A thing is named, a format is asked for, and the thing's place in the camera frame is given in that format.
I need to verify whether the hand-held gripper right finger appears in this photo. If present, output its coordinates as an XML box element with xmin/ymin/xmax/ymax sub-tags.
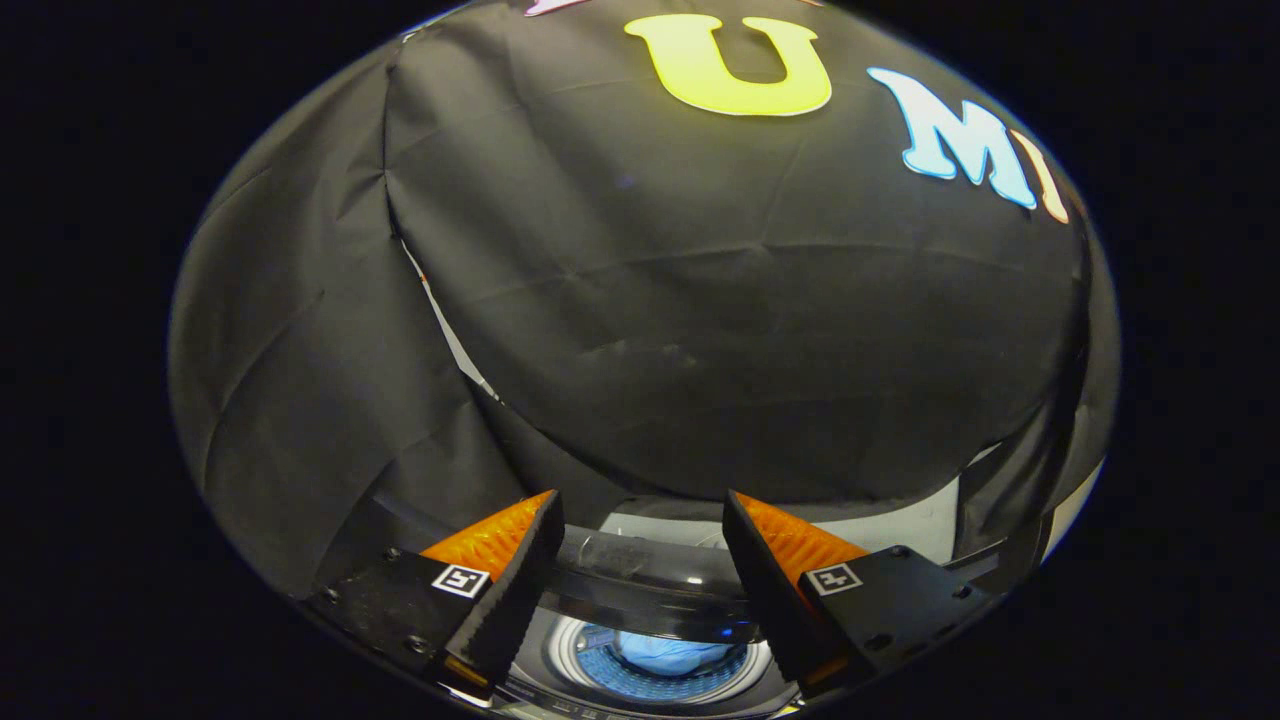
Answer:
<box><xmin>721</xmin><ymin>489</ymin><xmax>993</xmax><ymax>703</ymax></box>

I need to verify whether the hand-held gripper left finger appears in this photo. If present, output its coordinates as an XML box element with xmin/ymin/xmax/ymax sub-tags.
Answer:
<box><xmin>305</xmin><ymin>489</ymin><xmax>567</xmax><ymax>703</ymax></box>

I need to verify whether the light blue polo shirt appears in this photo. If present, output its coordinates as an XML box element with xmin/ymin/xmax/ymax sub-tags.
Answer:
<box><xmin>614</xmin><ymin>631</ymin><xmax>738</xmax><ymax>678</ymax></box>

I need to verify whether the black backdrop cloth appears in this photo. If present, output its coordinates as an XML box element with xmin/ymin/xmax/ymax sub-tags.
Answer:
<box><xmin>168</xmin><ymin>0</ymin><xmax>1121</xmax><ymax>601</ymax></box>

